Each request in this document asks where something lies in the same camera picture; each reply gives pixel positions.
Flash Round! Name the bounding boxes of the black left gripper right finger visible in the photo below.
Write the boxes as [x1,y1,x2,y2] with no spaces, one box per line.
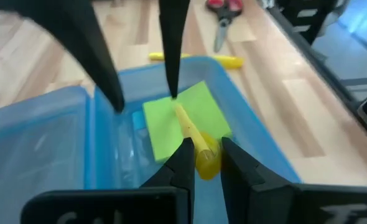
[220,136,297,224]

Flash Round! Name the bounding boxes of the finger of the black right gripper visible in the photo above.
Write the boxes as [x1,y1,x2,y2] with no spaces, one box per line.
[157,0,191,100]
[0,0,126,114]

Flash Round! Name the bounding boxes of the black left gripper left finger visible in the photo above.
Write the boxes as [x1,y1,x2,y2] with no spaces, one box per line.
[139,138,196,224]

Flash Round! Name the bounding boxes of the yellow highlighter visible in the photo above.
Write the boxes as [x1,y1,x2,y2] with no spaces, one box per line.
[173,101,223,181]
[148,51,245,70]

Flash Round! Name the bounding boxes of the green sticky note pad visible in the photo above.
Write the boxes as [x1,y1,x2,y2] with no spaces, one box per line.
[142,80,233,165]

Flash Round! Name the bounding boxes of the red-handled scissors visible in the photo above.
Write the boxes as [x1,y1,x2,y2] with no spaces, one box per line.
[205,0,244,54]

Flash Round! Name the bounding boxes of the small blue eraser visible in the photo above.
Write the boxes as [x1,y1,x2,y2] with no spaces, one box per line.
[131,110,147,131]

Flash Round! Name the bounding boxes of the blue plastic pencil case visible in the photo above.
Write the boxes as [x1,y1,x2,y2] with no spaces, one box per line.
[0,55,302,224]

